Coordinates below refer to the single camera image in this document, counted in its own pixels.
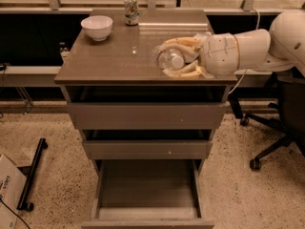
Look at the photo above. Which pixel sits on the small bottle behind cabinet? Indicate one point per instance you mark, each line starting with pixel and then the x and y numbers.
pixel 64 50

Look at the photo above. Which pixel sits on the white bottle lying down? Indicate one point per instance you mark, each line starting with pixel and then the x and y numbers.
pixel 203 35

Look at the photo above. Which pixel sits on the black office chair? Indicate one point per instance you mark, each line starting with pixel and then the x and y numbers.
pixel 291 108

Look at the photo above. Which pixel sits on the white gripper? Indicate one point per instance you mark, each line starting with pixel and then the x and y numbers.
pixel 219 53

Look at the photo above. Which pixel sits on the cardboard box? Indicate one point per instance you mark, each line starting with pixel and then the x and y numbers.
pixel 12 182

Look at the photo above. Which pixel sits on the grey top drawer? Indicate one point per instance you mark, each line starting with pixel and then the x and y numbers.
pixel 97 116

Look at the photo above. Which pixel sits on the white ceramic bowl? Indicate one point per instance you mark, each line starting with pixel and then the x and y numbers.
pixel 97 27

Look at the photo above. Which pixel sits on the black wheeled stand base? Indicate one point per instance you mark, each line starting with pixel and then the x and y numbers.
pixel 29 172

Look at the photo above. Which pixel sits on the green white drink can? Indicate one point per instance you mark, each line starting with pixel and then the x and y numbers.
pixel 131 12

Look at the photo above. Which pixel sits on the grey drawer cabinet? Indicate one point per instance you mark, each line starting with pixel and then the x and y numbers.
pixel 121 69

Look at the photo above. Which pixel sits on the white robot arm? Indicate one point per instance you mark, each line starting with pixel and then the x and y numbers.
pixel 277 49

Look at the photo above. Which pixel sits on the clear water bottle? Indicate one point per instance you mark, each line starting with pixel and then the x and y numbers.
pixel 169 58

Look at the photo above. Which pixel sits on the grey middle drawer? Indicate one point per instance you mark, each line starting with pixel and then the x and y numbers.
pixel 159 149

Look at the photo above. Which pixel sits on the grey open bottom drawer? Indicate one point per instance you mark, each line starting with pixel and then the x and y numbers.
pixel 147 194

